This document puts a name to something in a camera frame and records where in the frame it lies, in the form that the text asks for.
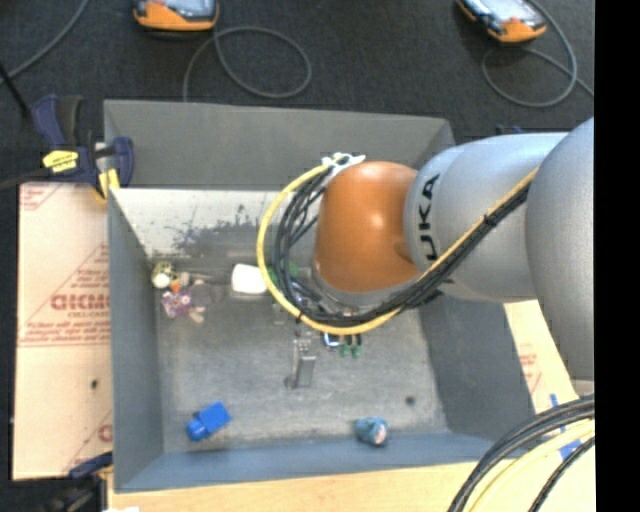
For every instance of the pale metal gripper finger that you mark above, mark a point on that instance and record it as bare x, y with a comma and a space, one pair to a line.
279, 313
305, 369

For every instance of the green object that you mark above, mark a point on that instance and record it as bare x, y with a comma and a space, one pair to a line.
295, 270

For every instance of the white rounded block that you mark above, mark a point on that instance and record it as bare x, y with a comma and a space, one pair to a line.
247, 278

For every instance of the grey metal bin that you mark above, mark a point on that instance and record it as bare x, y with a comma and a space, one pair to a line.
250, 360

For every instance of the purple patterned cloth toy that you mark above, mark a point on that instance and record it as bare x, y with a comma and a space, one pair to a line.
176, 303

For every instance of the blue toy block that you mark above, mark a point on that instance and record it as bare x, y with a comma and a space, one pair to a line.
207, 421

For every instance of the white and green toy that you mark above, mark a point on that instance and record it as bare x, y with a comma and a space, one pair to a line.
162, 275

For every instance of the brown cardboard board, red print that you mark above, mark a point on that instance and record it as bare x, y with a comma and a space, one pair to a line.
60, 375

